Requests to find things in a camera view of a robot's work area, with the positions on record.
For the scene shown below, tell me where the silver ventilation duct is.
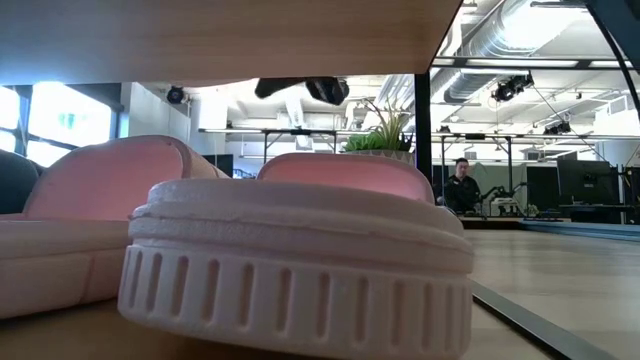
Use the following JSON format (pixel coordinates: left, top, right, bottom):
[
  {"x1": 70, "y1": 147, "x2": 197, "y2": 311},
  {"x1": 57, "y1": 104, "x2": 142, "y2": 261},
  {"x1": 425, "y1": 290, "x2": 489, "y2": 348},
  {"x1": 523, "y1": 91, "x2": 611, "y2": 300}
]
[{"x1": 439, "y1": 0, "x2": 556, "y2": 104}]

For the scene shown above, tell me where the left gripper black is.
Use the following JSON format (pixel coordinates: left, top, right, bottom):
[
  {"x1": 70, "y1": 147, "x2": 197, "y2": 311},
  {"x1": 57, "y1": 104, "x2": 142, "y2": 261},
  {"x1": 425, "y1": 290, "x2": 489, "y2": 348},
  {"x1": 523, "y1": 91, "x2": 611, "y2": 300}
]
[{"x1": 254, "y1": 77, "x2": 350, "y2": 106}]

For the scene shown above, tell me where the pink slide sandal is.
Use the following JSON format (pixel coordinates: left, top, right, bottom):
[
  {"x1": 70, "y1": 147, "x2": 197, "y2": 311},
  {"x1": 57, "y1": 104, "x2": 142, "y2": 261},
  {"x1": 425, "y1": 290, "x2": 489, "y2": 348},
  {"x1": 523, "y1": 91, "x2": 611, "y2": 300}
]
[
  {"x1": 0, "y1": 134, "x2": 232, "y2": 321},
  {"x1": 117, "y1": 152, "x2": 475, "y2": 360}
]

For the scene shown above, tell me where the black monitor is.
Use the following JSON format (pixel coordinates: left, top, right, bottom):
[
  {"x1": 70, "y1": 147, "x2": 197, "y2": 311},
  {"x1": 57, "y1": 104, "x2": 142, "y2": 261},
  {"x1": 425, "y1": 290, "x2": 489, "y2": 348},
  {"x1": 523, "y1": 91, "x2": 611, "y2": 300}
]
[{"x1": 557, "y1": 158, "x2": 621, "y2": 206}]

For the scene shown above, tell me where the black metal rig frame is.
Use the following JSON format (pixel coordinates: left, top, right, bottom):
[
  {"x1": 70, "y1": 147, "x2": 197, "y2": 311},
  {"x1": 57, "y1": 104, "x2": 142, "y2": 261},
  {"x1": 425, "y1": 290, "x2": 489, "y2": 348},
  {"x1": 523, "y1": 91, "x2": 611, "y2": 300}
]
[{"x1": 459, "y1": 0, "x2": 640, "y2": 244}]

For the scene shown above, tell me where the black ceiling light cluster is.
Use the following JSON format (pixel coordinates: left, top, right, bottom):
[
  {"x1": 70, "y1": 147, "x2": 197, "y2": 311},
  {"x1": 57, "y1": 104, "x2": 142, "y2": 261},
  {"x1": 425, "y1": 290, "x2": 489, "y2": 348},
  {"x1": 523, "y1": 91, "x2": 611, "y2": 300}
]
[{"x1": 491, "y1": 72, "x2": 535, "y2": 104}]

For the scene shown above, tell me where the person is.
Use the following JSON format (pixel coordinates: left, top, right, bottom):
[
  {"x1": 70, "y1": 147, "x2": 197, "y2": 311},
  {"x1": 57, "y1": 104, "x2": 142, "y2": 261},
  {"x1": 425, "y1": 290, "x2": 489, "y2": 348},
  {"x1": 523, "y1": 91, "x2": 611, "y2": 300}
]
[{"x1": 442, "y1": 157, "x2": 484, "y2": 216}]

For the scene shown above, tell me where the black slide sandal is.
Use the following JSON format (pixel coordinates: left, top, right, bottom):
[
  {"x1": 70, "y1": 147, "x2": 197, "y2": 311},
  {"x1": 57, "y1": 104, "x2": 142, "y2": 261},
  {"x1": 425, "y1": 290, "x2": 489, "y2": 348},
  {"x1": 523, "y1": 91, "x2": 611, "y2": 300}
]
[{"x1": 0, "y1": 148, "x2": 45, "y2": 216}]

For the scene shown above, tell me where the black frame table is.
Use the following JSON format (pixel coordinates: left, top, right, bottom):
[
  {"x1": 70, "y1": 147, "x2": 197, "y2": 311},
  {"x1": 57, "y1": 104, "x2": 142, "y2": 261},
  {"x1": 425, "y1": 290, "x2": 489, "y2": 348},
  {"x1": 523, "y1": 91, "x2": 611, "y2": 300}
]
[{"x1": 198, "y1": 127, "x2": 341, "y2": 164}]

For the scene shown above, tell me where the succulent in white faceted pot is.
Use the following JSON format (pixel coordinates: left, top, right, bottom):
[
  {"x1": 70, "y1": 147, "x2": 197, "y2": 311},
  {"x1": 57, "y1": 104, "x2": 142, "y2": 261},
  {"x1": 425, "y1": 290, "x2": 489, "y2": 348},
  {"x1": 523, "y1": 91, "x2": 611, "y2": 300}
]
[{"x1": 341, "y1": 97, "x2": 417, "y2": 167}]

